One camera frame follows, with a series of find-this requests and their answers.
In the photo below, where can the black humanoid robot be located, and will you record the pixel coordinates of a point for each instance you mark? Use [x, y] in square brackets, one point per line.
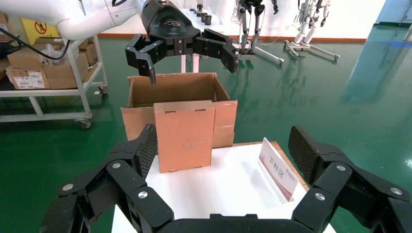
[249, 19]

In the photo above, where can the cardboard box with label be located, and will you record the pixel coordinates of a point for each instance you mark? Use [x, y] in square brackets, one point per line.
[27, 78]

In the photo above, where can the white wheeled shelf cart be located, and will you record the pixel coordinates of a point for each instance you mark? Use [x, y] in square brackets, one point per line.
[80, 91]

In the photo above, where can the small cardboard box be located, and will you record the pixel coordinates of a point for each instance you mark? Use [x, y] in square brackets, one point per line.
[183, 138]

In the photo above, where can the white plastic bag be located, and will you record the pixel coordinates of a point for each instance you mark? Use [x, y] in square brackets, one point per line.
[53, 53]

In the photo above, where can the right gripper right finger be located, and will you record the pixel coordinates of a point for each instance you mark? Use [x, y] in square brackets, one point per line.
[338, 180]

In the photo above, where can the white humanoid robot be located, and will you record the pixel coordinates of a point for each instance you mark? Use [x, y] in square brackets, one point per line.
[310, 19]

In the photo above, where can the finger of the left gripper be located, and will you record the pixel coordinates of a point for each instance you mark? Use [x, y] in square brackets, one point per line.
[219, 48]
[141, 54]

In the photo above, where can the yellow warning sign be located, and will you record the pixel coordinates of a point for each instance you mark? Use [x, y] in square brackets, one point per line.
[38, 29]

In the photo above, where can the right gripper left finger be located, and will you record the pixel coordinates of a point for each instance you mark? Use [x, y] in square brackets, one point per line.
[128, 180]

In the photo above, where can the large open cardboard box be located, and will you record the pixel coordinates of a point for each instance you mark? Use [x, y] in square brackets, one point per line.
[173, 88]

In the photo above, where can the black cup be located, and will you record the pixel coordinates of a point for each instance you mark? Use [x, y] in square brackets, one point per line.
[208, 20]
[203, 16]

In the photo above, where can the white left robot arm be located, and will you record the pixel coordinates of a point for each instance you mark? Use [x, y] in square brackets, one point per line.
[83, 22]

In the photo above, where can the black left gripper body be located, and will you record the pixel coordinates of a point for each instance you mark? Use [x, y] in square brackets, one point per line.
[167, 25]

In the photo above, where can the white stand of black humanoid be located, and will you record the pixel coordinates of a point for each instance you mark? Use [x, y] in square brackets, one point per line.
[267, 56]

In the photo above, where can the plain brown cardboard box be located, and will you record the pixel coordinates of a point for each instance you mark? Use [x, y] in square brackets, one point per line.
[64, 75]
[24, 58]

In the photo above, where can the white red acrylic sign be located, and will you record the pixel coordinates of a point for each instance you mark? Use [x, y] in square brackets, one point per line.
[276, 168]

